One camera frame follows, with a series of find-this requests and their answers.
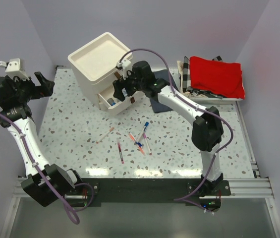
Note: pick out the red folded cloth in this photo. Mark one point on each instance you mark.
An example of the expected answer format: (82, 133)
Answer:
(218, 77)

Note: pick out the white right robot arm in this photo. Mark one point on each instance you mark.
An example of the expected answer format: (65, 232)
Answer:
(207, 128)

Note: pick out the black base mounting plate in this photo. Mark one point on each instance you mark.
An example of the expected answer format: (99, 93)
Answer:
(147, 190)

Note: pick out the pink-capped white marker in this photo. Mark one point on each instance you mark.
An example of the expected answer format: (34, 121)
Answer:
(147, 144)

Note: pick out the red pen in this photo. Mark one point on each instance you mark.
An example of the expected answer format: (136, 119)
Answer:
(120, 151)

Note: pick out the black white checkered cloth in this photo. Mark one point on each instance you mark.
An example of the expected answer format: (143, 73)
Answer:
(185, 75)

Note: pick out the blue grey glue stick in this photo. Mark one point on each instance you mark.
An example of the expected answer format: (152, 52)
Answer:
(111, 101)

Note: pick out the orange marker pen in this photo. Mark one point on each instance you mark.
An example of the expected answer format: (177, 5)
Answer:
(135, 142)

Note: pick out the dark blue pencil pouch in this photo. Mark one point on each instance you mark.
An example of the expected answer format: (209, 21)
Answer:
(158, 107)

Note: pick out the white cloth basket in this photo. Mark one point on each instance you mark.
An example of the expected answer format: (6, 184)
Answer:
(202, 97)

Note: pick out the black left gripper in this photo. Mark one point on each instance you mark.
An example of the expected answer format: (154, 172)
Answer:
(45, 90)

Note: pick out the blue patterned tape roll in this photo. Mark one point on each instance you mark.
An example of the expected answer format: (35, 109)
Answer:
(124, 92)

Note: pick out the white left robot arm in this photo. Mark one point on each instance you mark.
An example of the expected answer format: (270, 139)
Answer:
(43, 179)

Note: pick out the cream drawer organizer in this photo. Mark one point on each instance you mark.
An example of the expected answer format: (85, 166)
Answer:
(94, 66)

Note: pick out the blue-capped white marker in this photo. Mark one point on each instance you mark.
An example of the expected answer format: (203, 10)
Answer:
(141, 133)

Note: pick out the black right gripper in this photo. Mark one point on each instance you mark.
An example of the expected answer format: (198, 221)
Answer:
(119, 85)

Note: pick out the aluminium frame rail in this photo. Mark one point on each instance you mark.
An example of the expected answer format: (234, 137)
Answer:
(255, 187)

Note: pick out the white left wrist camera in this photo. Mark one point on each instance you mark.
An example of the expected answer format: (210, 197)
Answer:
(14, 69)

